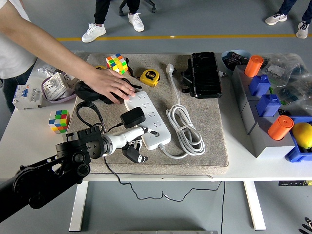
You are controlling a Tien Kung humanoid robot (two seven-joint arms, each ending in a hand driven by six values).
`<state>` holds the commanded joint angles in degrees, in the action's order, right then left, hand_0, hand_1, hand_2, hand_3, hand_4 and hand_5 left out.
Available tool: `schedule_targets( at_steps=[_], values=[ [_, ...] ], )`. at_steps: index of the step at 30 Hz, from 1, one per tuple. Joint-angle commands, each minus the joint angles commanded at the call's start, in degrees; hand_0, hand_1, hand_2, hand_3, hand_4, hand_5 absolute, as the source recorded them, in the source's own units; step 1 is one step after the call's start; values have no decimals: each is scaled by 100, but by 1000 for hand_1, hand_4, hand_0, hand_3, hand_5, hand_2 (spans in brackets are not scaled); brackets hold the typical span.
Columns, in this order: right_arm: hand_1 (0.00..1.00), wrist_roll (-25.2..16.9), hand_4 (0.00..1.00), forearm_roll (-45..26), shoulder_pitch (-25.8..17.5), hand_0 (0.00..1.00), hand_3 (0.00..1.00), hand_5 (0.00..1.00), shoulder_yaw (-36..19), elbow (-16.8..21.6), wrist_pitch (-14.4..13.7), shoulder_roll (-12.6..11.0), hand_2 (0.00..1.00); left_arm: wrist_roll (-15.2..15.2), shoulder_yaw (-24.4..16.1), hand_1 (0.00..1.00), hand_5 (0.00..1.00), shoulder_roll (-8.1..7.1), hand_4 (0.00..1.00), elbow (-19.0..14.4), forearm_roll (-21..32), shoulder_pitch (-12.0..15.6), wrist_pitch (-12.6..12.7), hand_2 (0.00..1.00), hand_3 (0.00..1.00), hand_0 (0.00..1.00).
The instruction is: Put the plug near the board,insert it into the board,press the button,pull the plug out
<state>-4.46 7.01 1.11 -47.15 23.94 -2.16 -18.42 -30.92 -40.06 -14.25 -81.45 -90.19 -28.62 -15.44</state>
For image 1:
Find light blue bowl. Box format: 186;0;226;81
221;49;252;74

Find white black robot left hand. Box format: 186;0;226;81
109;126;160;163

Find orange cylinder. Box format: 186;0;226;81
267;115;295;141
244;55;264;78

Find thin black plug cord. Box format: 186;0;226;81
104;121;221;202

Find black strap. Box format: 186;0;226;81
124;78;143;90

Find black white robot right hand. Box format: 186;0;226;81
297;216;312;234

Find black hanging cable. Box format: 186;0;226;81
220;181;226;234

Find yellow tape measure with label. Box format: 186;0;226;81
125;58;160;88

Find lavender tray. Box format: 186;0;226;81
40;73;78;104

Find white power strip cable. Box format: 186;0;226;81
158;63;206;159

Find large colourful puzzle cube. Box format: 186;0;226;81
106;53;129;74

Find black cloth pouch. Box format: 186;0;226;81
74;81;127;105

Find yellow lemon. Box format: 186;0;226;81
292;122;312;150

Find glossy black case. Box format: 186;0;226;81
190;51;223;99

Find white power strip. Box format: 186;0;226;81
124;91;172;151

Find white table leg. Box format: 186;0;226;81
243;180;267;231
69;180;89;232

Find small colourful puzzle cube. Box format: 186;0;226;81
48;109;71;135

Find grey block holder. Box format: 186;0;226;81
231;64;296;159

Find blue block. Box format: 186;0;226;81
255;94;282;117
248;74;271;98

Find black printed packet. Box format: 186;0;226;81
224;51;250;66

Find blue bin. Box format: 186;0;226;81
284;116;312;163

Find black chair base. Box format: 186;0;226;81
118;0;157;17

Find black plug adapter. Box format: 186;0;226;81
120;106;146;129

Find person's right hand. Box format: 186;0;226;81
85;69;137;105

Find clear plastic parts bag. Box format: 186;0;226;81
36;50;88;78
261;53;308;85
272;73;312;114

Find person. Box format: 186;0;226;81
264;0;312;39
0;0;39;113
81;0;145;43

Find yellow black label strip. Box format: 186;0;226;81
278;180;312;187

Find grey-brown mat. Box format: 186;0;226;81
66;52;230;176

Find white circuit breaker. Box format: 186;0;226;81
12;84;43;110

